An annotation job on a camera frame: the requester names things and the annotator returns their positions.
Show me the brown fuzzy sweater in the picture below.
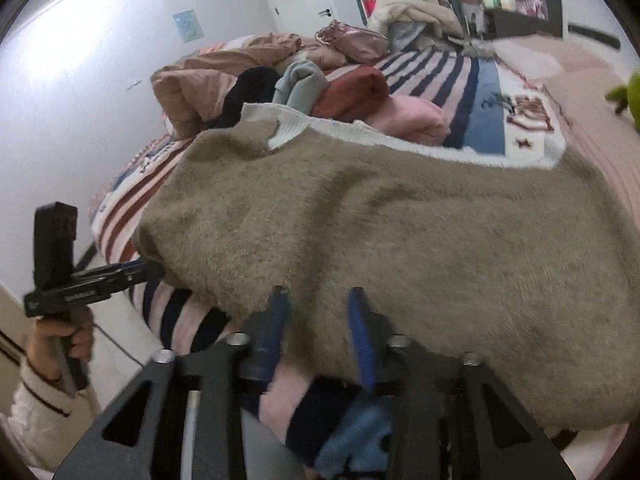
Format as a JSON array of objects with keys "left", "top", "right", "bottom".
[{"left": 134, "top": 104, "right": 639, "bottom": 429}]

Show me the beige clothes pile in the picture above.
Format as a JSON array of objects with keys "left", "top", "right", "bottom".
[{"left": 367, "top": 0, "right": 465, "bottom": 53}]

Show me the person's left hand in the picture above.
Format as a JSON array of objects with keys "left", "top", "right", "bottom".
[{"left": 26, "top": 308, "right": 94, "bottom": 389}]

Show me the wooden drawer cabinet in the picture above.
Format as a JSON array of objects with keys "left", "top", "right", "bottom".
[{"left": 0, "top": 286, "right": 32, "bottom": 414}]

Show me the pink striped crumpled duvet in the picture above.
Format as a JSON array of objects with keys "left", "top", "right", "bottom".
[{"left": 151, "top": 32, "right": 347, "bottom": 140}]

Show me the grey-blue folded garment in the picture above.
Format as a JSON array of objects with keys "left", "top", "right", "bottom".
[{"left": 272, "top": 60, "right": 329, "bottom": 115}]

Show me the dark red folded garment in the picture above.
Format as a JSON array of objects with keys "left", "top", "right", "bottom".
[{"left": 310, "top": 65, "right": 390, "bottom": 122}]

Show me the pink folded garment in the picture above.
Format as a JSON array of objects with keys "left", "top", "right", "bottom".
[{"left": 361, "top": 96, "right": 450, "bottom": 146}]

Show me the shiny pink bag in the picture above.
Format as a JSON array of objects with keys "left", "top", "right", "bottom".
[{"left": 316, "top": 20, "right": 390, "bottom": 64}]

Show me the green avocado plush toy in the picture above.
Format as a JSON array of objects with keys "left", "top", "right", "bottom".
[{"left": 604, "top": 72, "right": 640, "bottom": 129}]

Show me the far pink white pillow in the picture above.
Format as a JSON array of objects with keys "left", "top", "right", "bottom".
[{"left": 491, "top": 35, "right": 611, "bottom": 82}]

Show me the white bed headboard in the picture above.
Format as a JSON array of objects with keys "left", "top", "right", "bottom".
[{"left": 561, "top": 0, "right": 639, "bottom": 80}]

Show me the dark cluttered desk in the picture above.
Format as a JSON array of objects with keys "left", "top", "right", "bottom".
[{"left": 456, "top": 0, "right": 564, "bottom": 42}]

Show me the black left gripper camera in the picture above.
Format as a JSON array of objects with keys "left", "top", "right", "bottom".
[{"left": 32, "top": 202, "right": 78, "bottom": 290}]

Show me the blue wall poster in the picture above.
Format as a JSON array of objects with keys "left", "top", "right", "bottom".
[{"left": 174, "top": 9, "right": 204, "bottom": 44}]

